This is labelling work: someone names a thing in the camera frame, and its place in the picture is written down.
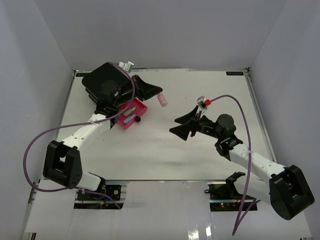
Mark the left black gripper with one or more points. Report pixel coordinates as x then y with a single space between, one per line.
145 91

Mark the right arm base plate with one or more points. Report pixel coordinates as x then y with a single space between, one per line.
227 190

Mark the pink drawer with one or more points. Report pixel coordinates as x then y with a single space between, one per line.
135 110

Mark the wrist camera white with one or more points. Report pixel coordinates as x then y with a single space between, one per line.
126 66
203 103

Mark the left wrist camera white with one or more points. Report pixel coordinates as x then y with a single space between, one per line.
126 66

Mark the green translucent highlighter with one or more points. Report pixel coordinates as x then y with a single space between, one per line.
129 111

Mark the blue translucent highlighter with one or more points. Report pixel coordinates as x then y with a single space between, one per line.
129 118

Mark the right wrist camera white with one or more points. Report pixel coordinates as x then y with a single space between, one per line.
203 103

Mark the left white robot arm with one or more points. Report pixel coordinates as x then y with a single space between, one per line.
63 163

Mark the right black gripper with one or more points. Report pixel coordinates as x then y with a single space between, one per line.
183 130

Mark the pink translucent highlighter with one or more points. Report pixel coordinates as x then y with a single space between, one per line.
162 100

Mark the black drawer cabinet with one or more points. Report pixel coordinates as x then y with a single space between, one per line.
104 79

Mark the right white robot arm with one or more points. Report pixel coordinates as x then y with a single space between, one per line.
284 188

